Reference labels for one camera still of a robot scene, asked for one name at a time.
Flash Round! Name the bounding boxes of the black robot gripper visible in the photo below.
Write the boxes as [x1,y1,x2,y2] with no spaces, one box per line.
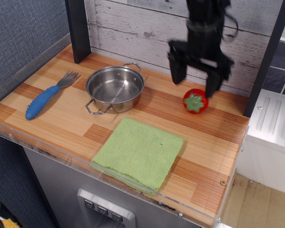
[168,26,234,98]

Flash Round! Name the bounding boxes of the small steel pot with handles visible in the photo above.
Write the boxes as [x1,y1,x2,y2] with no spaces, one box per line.
[85,63,145,115]

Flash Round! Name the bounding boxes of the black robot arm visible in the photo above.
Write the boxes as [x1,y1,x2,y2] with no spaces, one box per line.
[168,0,234,98]

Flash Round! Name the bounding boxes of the green knitted cloth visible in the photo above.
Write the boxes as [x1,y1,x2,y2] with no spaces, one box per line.
[92,118,184,195]

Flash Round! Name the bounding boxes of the white ridged appliance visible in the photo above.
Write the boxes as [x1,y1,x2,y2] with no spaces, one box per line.
[236,90,285,193]

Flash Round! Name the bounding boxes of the clear acrylic table edge guard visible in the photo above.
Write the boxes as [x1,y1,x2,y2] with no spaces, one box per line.
[0,124,222,228]

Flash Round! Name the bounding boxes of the silver dispenser button panel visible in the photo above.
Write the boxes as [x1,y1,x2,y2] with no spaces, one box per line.
[77,188,136,228]

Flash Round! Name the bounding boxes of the yellow object bottom left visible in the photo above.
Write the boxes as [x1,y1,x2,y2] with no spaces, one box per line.
[2,219,20,228]

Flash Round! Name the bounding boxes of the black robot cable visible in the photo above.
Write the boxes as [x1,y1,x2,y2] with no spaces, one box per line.
[222,13,239,42]

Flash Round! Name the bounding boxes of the black right vertical post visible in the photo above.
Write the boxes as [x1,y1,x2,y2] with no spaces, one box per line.
[243,0,285,117]

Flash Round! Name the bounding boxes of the black vertical post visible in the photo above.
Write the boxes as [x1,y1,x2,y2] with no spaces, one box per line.
[65,0,91,64]
[243,0,285,117]

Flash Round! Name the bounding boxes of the black left vertical post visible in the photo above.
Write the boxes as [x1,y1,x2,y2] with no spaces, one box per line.
[65,0,91,64]

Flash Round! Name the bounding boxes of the fork with blue handle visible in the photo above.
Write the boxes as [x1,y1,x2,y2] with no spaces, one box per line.
[25,70,79,120]

